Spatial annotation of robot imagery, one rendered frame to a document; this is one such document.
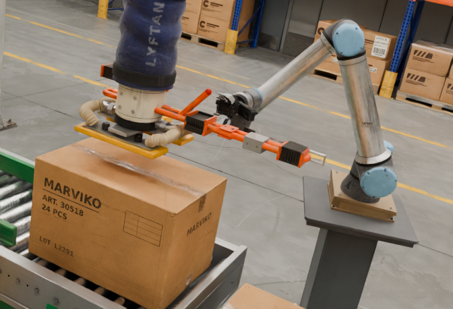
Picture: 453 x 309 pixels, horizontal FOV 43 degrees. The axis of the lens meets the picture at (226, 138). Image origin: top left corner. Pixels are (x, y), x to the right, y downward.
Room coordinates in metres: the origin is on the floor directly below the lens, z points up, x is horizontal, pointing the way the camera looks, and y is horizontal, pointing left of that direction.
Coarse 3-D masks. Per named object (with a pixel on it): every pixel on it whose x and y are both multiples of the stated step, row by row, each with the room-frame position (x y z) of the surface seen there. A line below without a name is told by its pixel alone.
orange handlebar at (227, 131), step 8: (112, 88) 2.04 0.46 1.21; (112, 96) 1.99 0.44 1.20; (160, 112) 1.91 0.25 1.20; (168, 112) 1.90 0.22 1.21; (184, 120) 1.87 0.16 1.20; (208, 128) 1.84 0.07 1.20; (216, 128) 1.83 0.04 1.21; (224, 128) 1.83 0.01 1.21; (232, 128) 1.84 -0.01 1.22; (224, 136) 1.82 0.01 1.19; (232, 136) 1.80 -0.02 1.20; (240, 136) 1.80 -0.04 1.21; (264, 144) 1.76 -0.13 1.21; (272, 144) 1.79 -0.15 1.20; (280, 144) 1.79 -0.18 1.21; (304, 160) 1.71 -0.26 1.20
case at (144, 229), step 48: (96, 144) 2.11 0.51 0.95; (48, 192) 1.86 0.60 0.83; (96, 192) 1.78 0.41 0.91; (144, 192) 1.77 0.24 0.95; (192, 192) 1.84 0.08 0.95; (48, 240) 1.85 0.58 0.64; (96, 240) 1.77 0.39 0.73; (144, 240) 1.70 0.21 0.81; (192, 240) 1.82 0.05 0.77; (144, 288) 1.69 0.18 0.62
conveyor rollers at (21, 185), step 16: (0, 176) 2.53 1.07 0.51; (0, 192) 2.31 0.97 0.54; (16, 192) 2.40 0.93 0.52; (0, 208) 2.19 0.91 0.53; (16, 208) 2.19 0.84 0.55; (16, 224) 2.06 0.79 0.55; (16, 240) 1.95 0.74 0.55; (32, 256) 1.89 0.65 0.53; (64, 272) 1.81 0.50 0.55; (208, 272) 2.01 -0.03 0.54; (96, 288) 1.75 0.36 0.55; (192, 288) 1.86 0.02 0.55; (128, 304) 1.72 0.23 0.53; (176, 304) 1.74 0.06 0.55
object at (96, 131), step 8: (80, 128) 1.89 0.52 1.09; (88, 128) 1.90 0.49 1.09; (96, 128) 1.90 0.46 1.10; (104, 128) 1.90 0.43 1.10; (96, 136) 1.87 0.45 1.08; (104, 136) 1.86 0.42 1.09; (112, 136) 1.86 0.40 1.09; (120, 136) 1.87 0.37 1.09; (128, 136) 1.89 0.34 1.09; (136, 136) 1.85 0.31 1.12; (120, 144) 1.83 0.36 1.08; (128, 144) 1.82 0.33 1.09; (136, 144) 1.83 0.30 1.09; (144, 144) 1.84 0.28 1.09; (136, 152) 1.80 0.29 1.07; (144, 152) 1.79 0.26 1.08; (152, 152) 1.79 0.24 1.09; (160, 152) 1.82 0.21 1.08
